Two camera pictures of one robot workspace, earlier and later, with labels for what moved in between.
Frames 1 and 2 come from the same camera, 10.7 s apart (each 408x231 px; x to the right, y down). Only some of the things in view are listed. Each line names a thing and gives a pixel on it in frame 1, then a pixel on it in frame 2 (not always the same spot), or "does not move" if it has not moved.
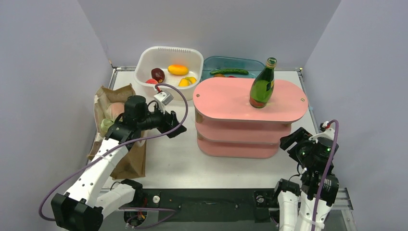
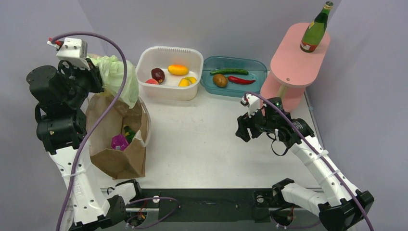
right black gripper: [301, 136] to [246, 122]
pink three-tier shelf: [227, 126] to [291, 70]
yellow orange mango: [178, 70] does not move
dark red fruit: [158, 74] does not move
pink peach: [151, 81] does not move
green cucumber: [223, 71] does not move
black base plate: [209, 205] does not move
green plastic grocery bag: [108, 121] to [112, 72]
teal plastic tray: [219, 66] does not move
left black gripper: [169, 121] to [94, 74]
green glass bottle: [262, 88] to [316, 30]
